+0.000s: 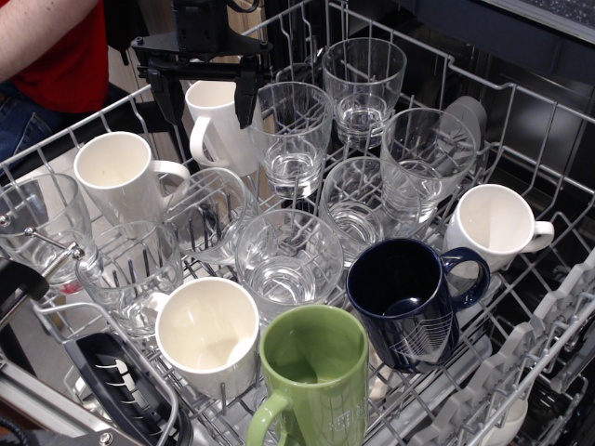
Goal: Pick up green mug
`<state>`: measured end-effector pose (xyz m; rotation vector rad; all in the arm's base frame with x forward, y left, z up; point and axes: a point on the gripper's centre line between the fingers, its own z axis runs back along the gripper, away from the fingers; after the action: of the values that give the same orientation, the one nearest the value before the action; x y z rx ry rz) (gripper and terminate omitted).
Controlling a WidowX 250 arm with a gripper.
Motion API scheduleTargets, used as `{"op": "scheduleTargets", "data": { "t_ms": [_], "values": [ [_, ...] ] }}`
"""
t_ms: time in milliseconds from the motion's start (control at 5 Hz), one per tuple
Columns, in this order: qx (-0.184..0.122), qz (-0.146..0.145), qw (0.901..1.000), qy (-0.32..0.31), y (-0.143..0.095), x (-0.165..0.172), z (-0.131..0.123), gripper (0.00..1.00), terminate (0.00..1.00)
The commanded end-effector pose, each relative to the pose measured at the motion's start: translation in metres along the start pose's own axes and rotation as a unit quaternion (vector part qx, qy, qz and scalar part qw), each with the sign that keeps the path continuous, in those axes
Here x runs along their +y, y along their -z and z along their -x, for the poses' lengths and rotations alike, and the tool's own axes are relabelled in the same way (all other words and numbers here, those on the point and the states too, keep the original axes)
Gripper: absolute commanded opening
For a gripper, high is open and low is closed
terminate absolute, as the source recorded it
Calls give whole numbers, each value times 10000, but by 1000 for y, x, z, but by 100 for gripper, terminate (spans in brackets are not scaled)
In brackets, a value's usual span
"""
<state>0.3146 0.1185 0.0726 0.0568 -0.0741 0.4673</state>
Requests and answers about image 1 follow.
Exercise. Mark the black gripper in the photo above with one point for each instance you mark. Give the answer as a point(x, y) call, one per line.
point(202, 46)

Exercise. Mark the green ceramic mug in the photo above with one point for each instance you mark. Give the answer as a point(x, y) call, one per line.
point(315, 365)

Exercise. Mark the person forearm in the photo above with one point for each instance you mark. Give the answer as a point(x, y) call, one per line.
point(30, 28)

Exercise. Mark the tall white mug back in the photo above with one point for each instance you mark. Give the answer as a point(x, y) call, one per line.
point(216, 138)

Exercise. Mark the tall white mug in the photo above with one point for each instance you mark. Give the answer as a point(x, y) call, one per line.
point(125, 182)
point(216, 138)

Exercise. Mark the tall white mug left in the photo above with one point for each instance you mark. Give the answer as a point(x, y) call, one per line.
point(125, 182)

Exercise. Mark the white mug front left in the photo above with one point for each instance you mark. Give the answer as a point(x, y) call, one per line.
point(208, 330)

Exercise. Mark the dark blue ceramic mug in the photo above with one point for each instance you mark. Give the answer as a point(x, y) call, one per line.
point(399, 290)

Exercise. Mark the white mug right side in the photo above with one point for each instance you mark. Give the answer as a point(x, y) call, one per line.
point(497, 223)

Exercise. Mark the clear glass back centre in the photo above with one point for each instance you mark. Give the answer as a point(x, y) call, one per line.
point(291, 131)

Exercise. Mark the clear glass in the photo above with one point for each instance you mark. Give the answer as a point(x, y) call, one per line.
point(128, 264)
point(41, 215)
point(366, 200)
point(211, 214)
point(288, 258)
point(291, 131)
point(364, 77)

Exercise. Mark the clear glass centre left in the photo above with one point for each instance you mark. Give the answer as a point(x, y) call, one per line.
point(211, 214)

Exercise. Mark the red shirt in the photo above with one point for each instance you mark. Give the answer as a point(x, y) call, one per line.
point(73, 75)

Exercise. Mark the clear glass back right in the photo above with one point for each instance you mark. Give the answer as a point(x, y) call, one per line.
point(364, 77)

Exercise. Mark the blue jeans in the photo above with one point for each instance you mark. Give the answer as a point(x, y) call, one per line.
point(24, 122)

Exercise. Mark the clear glass centre front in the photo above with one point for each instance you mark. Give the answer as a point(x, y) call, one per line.
point(288, 258)

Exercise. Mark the clear glass centre right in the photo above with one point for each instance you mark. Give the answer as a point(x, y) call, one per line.
point(366, 200)

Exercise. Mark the clear glass front left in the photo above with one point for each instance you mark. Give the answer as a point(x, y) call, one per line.
point(128, 264)

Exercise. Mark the clear glass far left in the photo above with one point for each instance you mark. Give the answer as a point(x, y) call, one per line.
point(41, 215)

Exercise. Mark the clear glass right tall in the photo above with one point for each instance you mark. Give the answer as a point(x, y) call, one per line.
point(434, 148)

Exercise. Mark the black clamp with metal screw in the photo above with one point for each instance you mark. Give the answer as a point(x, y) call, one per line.
point(23, 283)

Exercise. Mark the grey plastic tine holder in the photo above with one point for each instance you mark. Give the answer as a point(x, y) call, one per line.
point(506, 376)

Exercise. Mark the grey wire dishwasher rack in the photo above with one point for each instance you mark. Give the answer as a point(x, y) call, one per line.
point(536, 143)

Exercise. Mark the black rack handle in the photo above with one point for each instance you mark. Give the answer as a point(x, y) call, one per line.
point(127, 395)

